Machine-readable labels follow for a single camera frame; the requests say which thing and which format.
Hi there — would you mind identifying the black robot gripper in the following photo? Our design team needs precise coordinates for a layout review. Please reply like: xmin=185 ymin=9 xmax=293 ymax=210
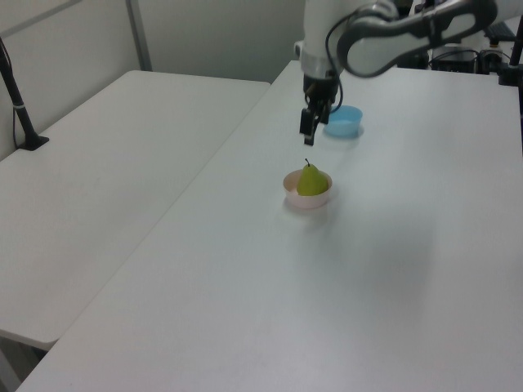
xmin=298 ymin=72 xmax=342 ymax=147

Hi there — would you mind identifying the green pear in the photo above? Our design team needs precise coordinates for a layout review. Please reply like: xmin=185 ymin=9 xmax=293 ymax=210
xmin=296 ymin=158 xmax=330 ymax=198

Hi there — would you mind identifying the blue plastic bowl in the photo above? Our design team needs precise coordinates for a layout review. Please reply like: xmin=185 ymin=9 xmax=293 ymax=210
xmin=324 ymin=105 xmax=364 ymax=139

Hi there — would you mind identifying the pink plastic bowl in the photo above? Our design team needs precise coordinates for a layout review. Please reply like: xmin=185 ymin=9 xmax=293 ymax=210
xmin=282 ymin=170 xmax=334 ymax=211

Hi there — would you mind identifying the black box device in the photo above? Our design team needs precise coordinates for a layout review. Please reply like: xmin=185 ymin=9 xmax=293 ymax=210
xmin=428 ymin=45 xmax=479 ymax=73

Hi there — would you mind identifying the black keyboard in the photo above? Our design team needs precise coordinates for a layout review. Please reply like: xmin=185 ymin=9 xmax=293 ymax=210
xmin=485 ymin=20 xmax=517 ymax=41

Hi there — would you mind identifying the black pole with base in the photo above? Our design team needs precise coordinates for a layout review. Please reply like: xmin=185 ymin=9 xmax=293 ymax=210
xmin=0 ymin=36 xmax=51 ymax=152

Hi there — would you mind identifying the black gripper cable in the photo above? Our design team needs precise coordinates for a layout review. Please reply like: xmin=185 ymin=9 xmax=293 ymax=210
xmin=324 ymin=7 xmax=345 ymax=116

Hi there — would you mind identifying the grey partition frame post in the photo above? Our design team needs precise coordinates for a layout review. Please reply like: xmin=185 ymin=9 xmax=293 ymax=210
xmin=125 ymin=0 xmax=153 ymax=73

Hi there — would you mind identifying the black camera stand clamp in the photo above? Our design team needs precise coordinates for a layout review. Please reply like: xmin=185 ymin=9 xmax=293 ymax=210
xmin=495 ymin=22 xmax=523 ymax=87

